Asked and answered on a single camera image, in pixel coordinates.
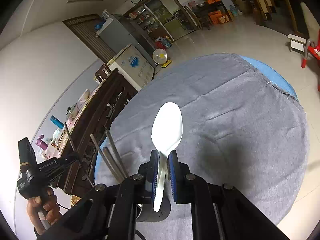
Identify orange boxes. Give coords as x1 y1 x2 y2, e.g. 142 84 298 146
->
206 0 232 24

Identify dark chopstick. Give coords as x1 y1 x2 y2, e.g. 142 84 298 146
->
103 147 125 182
105 129 129 179
90 134 124 183
64 122 94 188

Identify white plastic spoon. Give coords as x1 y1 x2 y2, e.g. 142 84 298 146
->
151 102 183 212

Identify white chest freezer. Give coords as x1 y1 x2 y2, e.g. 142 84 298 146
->
107 44 154 91

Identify small floor fan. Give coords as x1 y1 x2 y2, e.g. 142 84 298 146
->
152 48 172 68

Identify red stool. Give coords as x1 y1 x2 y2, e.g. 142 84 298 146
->
301 28 320 92

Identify person's left hand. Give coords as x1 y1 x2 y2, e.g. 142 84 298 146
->
27 187 62 236

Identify purple water bottle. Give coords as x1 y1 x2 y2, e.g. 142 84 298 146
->
35 134 48 151

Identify black perforated utensil holder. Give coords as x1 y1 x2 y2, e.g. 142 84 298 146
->
136 196 171 222

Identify white step stool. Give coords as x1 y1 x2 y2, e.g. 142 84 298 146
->
287 34 306 53

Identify dark carved wooden table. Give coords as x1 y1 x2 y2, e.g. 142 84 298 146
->
53 69 138 197

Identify grey refrigerator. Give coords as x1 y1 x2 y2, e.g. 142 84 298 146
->
95 15 157 68

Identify grey table cloth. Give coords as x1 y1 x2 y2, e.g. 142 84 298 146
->
111 54 310 239

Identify blue thermos bottle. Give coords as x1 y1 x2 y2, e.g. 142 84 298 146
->
50 115 64 129

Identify shelf with goods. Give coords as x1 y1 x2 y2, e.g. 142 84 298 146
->
126 0 175 42

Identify dark wooden side table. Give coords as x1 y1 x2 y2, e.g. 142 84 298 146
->
184 1 233 30

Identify wooden chair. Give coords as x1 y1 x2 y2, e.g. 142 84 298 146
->
94 63 112 83

